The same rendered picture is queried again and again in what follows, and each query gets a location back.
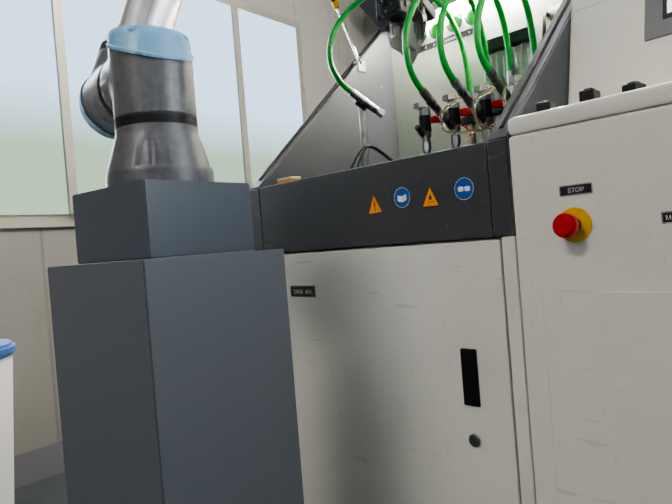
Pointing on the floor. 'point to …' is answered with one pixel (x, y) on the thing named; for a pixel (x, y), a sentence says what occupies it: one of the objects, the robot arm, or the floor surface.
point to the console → (600, 275)
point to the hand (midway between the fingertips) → (412, 59)
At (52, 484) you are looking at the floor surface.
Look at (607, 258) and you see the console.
